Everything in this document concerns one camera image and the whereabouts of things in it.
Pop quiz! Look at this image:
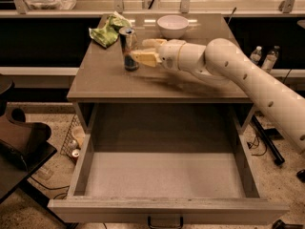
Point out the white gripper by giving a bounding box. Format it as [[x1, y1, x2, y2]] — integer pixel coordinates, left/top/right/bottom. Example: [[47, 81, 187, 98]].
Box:
[[131, 38, 186, 71]]

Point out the red bull can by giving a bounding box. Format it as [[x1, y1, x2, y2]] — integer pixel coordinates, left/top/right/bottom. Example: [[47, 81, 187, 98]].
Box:
[[119, 27, 138, 72]]

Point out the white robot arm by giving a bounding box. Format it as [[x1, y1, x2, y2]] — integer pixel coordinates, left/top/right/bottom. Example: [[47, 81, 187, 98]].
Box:
[[131, 38, 305, 153]]

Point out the grey drawer cabinet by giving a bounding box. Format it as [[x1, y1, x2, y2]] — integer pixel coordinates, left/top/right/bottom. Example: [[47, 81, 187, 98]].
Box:
[[67, 10, 251, 130]]

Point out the open top drawer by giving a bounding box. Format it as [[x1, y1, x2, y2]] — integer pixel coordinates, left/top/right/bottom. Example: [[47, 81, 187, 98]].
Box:
[[49, 103, 288, 225]]

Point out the white ceramic bowl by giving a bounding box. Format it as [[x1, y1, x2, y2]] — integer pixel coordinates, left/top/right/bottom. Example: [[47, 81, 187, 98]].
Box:
[[157, 15, 189, 39]]

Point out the green chip bag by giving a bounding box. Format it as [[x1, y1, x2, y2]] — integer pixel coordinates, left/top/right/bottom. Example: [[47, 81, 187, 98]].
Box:
[[89, 11, 132, 49]]

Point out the clear water bottle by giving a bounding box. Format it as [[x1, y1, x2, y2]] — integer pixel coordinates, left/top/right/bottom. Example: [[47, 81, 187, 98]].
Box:
[[250, 46, 262, 65]]

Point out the dark capped water bottle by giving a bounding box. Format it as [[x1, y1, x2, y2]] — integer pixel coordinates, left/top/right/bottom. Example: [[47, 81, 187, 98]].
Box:
[[261, 46, 280, 73]]

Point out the black stand leg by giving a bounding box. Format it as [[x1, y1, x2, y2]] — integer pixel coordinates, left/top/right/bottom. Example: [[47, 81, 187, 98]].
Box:
[[252, 115, 285, 166]]

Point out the black chair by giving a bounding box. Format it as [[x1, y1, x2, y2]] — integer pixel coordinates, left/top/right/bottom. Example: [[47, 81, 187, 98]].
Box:
[[0, 74, 77, 229]]

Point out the wire waste basket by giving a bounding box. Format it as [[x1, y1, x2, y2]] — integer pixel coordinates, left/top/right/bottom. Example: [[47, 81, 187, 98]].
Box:
[[60, 114, 85, 163]]

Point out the black drawer handle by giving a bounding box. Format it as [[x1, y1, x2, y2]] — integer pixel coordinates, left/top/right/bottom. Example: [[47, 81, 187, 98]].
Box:
[[147, 217, 184, 229]]

